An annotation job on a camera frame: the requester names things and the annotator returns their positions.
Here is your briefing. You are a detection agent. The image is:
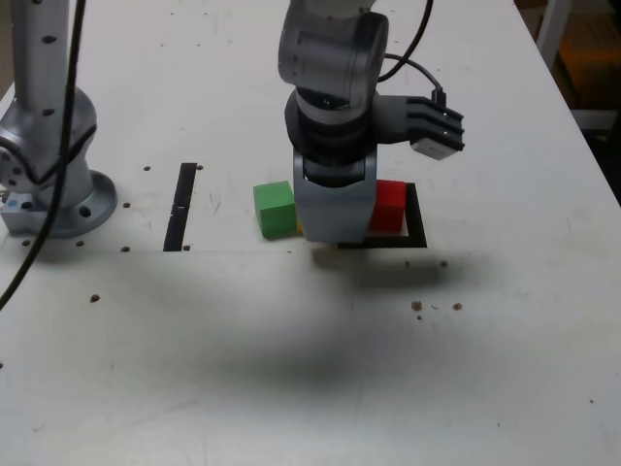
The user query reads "black tape square outline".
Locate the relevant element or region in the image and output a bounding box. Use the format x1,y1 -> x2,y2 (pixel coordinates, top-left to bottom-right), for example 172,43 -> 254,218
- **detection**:
337,182 -> 428,250

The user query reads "white gripper camera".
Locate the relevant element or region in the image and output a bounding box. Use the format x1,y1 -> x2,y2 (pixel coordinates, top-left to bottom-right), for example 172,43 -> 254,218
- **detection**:
410,137 -> 460,162

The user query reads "white furniture frame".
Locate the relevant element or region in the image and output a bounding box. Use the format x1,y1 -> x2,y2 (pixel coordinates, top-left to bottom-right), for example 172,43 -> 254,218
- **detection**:
535,0 -> 573,59

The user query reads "red cube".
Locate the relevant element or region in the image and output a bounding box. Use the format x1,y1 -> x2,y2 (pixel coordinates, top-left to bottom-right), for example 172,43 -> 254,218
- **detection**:
369,179 -> 408,233

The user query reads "green cube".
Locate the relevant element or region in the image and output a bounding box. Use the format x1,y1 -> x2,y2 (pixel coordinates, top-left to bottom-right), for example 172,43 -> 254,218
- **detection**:
252,181 -> 297,241

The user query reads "grey metal bar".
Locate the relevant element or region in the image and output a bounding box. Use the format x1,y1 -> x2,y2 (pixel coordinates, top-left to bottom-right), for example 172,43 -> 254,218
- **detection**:
574,109 -> 621,131

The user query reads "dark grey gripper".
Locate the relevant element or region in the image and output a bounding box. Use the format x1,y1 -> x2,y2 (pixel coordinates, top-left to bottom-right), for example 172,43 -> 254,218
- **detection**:
292,144 -> 378,245

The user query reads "black tape strip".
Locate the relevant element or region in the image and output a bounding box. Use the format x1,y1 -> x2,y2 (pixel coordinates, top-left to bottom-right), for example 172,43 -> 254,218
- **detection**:
163,162 -> 199,252

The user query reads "grey black camera mount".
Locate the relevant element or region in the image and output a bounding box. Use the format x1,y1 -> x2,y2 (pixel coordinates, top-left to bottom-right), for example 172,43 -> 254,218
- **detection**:
373,94 -> 467,152

